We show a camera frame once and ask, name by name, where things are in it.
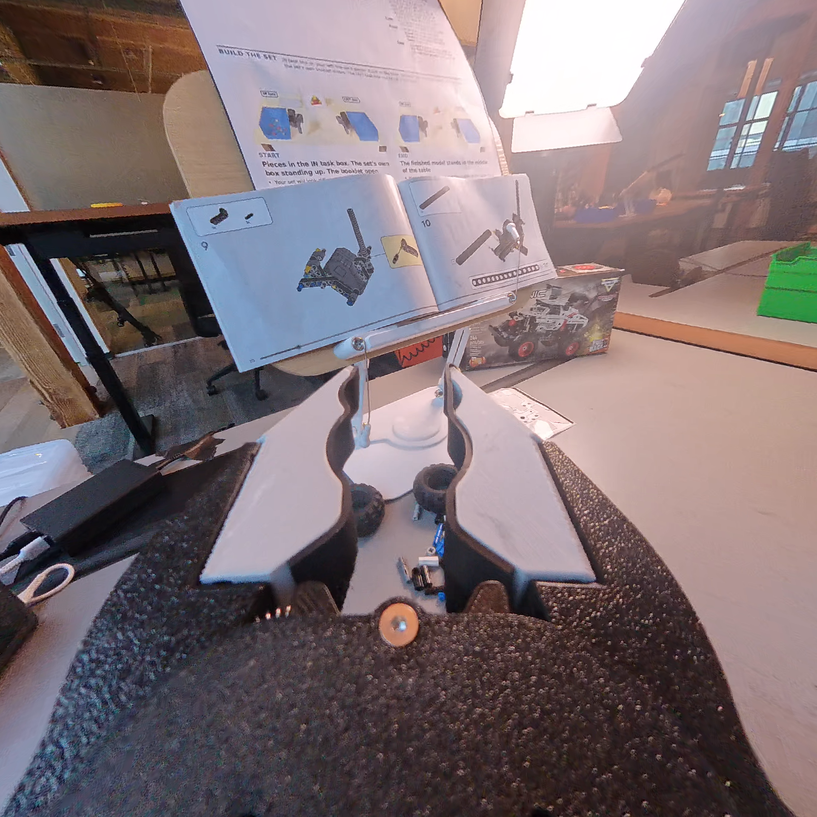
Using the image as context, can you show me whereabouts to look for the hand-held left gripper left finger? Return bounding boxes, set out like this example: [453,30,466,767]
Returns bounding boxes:
[201,368,361,611]

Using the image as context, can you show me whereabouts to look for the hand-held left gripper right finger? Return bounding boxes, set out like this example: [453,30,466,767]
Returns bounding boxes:
[442,371,597,614]

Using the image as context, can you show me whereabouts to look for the pile of small building bricks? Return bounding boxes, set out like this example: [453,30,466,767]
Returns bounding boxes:
[396,517,448,594]

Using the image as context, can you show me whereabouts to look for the instruction booklet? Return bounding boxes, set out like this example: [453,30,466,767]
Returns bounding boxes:
[170,173,559,374]

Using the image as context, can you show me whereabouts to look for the grey desk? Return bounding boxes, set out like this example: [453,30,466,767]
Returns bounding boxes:
[0,326,817,817]

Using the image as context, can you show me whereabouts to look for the white printed task sheet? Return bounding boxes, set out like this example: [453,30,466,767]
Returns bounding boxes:
[179,0,505,192]

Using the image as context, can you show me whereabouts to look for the clear sticker sheet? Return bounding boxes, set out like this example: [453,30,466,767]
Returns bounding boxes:
[489,387,573,441]

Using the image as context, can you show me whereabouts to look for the white book stand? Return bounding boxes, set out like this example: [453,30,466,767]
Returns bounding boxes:
[164,71,518,501]

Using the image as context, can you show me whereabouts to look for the black power adapter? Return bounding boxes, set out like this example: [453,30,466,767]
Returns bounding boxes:
[23,460,164,552]

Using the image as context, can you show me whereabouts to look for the toy truck box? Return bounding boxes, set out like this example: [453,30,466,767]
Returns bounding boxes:
[466,265,624,371]

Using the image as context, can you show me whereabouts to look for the scissors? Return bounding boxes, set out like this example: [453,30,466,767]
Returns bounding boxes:
[0,537,75,611]

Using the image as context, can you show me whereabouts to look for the wood-edged table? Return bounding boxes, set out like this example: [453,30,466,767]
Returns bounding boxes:
[613,272,817,374]

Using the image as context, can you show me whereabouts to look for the green plastic crate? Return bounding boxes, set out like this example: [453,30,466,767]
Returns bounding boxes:
[757,243,817,323]

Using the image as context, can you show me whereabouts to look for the paned window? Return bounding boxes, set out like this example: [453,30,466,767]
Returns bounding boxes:
[709,80,817,173]

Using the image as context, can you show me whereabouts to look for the bright studio light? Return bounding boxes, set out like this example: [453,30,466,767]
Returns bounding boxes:
[498,0,690,154]

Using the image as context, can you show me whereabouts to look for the wooden post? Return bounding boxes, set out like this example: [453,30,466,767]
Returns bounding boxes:
[0,249,103,428]

